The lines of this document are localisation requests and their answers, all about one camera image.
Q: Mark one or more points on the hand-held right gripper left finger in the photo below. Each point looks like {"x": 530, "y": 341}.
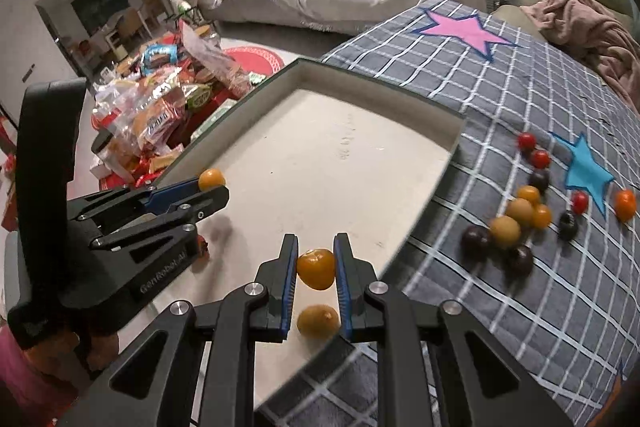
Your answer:
{"x": 289, "y": 287}

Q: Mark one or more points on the black jar lid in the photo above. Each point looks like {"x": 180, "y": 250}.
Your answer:
{"x": 102, "y": 142}

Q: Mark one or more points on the person's left forearm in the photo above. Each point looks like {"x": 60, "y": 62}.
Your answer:
{"x": 30, "y": 382}

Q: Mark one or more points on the blue snack packet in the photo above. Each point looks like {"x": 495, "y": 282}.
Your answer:
{"x": 160, "y": 57}

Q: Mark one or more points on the clear plastic bag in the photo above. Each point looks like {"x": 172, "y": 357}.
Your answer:
{"x": 210, "y": 57}

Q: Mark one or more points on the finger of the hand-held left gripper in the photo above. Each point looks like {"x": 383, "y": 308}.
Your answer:
{"x": 170, "y": 199}
{"x": 210, "y": 202}

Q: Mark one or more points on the dark purple plum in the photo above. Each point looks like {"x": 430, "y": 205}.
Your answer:
{"x": 539, "y": 180}
{"x": 475, "y": 243}
{"x": 567, "y": 225}
{"x": 519, "y": 259}

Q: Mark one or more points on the green wet wipes pack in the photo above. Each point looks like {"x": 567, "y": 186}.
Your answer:
{"x": 212, "y": 119}

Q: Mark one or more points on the yellow cherry tomato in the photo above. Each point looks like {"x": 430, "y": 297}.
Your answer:
{"x": 542, "y": 217}
{"x": 528, "y": 193}
{"x": 212, "y": 179}
{"x": 316, "y": 268}

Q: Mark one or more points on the grey checked star cloth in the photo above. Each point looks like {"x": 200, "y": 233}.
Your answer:
{"x": 500, "y": 332}

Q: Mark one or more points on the wooden chair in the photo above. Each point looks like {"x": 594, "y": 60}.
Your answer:
{"x": 132, "y": 24}

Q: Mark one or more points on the pink brown blanket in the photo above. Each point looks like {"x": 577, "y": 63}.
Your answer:
{"x": 590, "y": 27}

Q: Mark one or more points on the orange cherry tomato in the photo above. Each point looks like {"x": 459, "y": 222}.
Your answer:
{"x": 625, "y": 205}

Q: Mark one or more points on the clear bread bag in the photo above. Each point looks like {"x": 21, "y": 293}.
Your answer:
{"x": 150, "y": 117}

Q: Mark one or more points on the green round snack pack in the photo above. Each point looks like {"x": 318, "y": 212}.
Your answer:
{"x": 197, "y": 96}

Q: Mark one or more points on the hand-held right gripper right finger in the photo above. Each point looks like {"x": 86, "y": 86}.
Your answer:
{"x": 345, "y": 287}

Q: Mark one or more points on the person's left hand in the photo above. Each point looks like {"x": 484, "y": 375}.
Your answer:
{"x": 85, "y": 349}

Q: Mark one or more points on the red cherry tomato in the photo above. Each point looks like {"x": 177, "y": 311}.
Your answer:
{"x": 526, "y": 140}
{"x": 540, "y": 158}
{"x": 202, "y": 247}
{"x": 580, "y": 202}

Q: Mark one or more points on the white shallow tray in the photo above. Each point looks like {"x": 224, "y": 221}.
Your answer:
{"x": 325, "y": 157}

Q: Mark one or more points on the red round mat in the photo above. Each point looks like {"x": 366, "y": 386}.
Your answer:
{"x": 260, "y": 59}

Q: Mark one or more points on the tan round fruit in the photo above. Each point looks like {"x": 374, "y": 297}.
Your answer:
{"x": 505, "y": 231}
{"x": 520, "y": 210}
{"x": 318, "y": 321}

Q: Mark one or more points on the jar with wooden lid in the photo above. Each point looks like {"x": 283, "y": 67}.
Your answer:
{"x": 202, "y": 29}

